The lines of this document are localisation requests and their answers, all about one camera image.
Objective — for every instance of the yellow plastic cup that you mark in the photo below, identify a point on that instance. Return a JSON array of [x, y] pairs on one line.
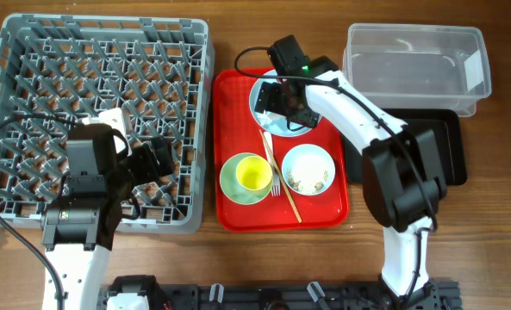
[[253, 173]]

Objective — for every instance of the red plastic tray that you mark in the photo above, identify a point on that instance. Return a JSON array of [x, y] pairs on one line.
[[236, 131]]

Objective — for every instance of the wooden chopstick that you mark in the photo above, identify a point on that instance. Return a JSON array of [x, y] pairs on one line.
[[284, 185]]

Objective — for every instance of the clear plastic bin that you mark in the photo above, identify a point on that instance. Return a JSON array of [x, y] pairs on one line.
[[411, 66]]

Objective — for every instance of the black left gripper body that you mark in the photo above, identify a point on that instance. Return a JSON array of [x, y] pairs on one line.
[[140, 166]]

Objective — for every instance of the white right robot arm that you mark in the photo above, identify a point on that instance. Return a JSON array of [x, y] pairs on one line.
[[403, 179]]

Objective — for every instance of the white plastic fork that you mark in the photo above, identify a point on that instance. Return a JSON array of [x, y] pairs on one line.
[[276, 187]]

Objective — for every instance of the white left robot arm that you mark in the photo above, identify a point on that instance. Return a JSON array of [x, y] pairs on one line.
[[78, 228]]

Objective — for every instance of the black rectangular tray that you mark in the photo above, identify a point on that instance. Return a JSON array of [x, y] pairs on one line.
[[447, 131]]

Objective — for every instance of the grey plastic dishwasher rack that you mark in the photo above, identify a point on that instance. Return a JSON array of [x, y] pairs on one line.
[[55, 69]]

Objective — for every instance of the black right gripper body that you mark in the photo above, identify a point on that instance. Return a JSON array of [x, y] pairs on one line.
[[272, 94]]

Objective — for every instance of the small light blue bowl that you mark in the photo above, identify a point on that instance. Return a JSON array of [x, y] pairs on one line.
[[308, 169]]

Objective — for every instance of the light green bowl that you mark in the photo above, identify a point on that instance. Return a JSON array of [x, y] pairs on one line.
[[231, 187]]

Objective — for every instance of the white napkin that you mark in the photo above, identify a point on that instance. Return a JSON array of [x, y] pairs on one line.
[[267, 118]]

